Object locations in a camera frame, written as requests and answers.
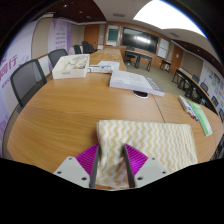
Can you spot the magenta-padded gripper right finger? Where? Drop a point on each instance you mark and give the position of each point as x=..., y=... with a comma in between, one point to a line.
x=150, y=170

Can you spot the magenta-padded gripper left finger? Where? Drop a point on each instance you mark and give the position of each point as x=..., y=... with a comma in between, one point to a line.
x=71, y=171

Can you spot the yellow zigzag striped towel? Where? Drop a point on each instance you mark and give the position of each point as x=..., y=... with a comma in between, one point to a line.
x=160, y=140

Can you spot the red marker pen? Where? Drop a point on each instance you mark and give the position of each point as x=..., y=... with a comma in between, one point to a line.
x=190, y=115

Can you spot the blue marker pen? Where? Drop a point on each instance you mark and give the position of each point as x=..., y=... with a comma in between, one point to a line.
x=193, y=112

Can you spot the green booklet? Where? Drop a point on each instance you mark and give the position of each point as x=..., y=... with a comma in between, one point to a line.
x=202, y=120

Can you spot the white whiteboard eraser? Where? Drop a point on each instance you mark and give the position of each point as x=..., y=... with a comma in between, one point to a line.
x=184, y=102

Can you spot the large flat white box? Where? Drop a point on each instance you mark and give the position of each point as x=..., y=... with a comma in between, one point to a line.
x=130, y=80

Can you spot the long dark side table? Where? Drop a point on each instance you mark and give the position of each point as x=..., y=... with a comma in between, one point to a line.
x=190, y=81

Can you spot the group of black side chairs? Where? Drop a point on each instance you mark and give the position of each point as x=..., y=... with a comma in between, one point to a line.
x=204, y=88

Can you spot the black mesh office chair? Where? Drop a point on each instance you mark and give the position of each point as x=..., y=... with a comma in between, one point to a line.
x=57, y=56
x=28, y=81

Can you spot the white open cardboard box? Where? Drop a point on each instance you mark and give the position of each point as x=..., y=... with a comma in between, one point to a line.
x=66, y=71

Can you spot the small white blue package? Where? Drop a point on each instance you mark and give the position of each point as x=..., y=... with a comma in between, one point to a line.
x=98, y=69

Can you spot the small dark side table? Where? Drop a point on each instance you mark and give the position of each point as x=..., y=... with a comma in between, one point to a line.
x=165, y=63

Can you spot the white paper sheets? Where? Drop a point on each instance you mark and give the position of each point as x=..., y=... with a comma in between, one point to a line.
x=110, y=64

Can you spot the brown wooden door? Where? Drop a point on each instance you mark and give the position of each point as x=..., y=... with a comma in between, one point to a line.
x=91, y=36
x=176, y=58

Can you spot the dark presenter desk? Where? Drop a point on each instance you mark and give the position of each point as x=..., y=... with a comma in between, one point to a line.
x=141, y=55

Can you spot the black chair at presenter desk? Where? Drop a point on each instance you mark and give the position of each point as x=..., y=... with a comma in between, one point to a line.
x=130, y=55

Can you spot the row of black office chairs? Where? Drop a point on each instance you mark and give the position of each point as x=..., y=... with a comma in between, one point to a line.
x=86, y=47

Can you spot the bright ceiling light panel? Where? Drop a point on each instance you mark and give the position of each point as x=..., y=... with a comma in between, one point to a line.
x=166, y=16

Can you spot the colourful wall notice board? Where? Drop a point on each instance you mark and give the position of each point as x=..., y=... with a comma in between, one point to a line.
x=215, y=80

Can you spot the white wall whiteboard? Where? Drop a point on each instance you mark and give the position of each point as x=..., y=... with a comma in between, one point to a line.
x=163, y=48

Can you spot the large black wall screen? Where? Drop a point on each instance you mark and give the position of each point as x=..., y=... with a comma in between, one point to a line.
x=139, y=40

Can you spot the purple wall banner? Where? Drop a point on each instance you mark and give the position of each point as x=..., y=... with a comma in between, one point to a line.
x=60, y=35

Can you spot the green white wall board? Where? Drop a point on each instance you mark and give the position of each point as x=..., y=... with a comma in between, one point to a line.
x=112, y=35

